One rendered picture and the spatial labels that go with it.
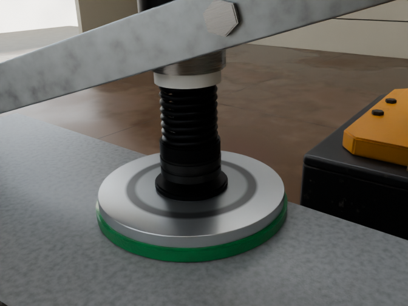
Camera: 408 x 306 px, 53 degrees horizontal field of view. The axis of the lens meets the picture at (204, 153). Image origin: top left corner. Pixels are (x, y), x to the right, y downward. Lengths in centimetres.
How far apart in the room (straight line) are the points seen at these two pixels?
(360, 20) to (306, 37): 90
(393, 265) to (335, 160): 48
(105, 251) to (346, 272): 23
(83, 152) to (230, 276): 36
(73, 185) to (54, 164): 8
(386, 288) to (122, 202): 27
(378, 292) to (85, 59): 33
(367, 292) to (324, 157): 53
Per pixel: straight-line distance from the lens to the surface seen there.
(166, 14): 37
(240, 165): 52
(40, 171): 62
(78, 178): 58
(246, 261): 40
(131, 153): 64
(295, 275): 39
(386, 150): 89
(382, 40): 660
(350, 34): 676
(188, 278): 38
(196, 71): 39
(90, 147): 68
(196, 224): 40
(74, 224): 48
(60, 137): 75
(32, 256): 44
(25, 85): 47
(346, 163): 87
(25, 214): 52
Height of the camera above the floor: 109
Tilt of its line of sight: 23 degrees down
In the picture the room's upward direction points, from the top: 1 degrees counter-clockwise
